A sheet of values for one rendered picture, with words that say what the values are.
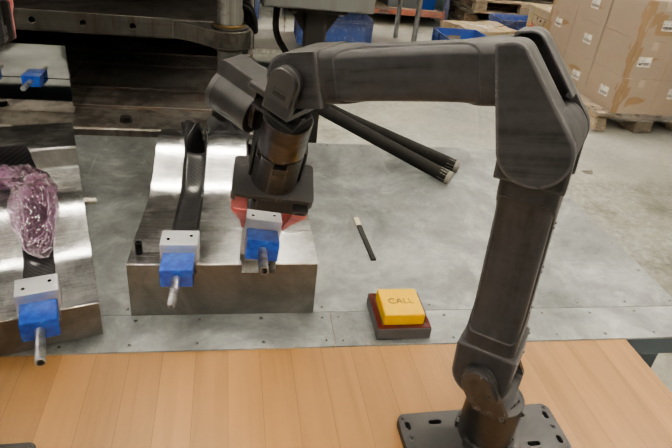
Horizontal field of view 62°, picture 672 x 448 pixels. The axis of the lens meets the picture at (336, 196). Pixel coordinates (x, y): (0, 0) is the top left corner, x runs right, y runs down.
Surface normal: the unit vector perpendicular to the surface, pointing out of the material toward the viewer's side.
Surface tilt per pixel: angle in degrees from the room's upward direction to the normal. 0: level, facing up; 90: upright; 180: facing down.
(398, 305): 0
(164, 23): 90
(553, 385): 0
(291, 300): 90
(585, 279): 0
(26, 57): 90
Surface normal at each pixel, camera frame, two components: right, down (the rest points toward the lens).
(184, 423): 0.10, -0.87
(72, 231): 0.29, -0.54
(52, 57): 0.14, 0.49
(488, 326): -0.51, 0.16
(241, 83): -0.50, 0.38
